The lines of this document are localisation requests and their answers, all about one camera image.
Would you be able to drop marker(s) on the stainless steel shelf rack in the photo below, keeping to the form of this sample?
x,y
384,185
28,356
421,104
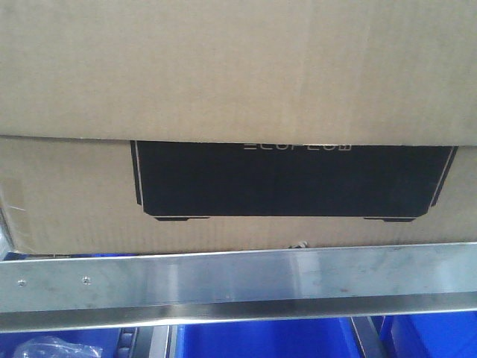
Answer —
x,y
64,293

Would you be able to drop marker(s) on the blue bin with plastic bag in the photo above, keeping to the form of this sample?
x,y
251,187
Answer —
x,y
103,340

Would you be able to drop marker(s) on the brown cardboard box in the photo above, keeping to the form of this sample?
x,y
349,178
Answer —
x,y
195,126

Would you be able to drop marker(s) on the clear plastic bag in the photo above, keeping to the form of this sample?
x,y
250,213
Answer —
x,y
51,346

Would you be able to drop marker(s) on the blue middle storage bin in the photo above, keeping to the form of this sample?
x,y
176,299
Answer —
x,y
323,337

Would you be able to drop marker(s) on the blue storage bin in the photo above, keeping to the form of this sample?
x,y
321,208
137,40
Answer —
x,y
323,337
429,335

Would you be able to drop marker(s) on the blue right storage bin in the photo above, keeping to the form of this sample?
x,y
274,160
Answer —
x,y
429,335

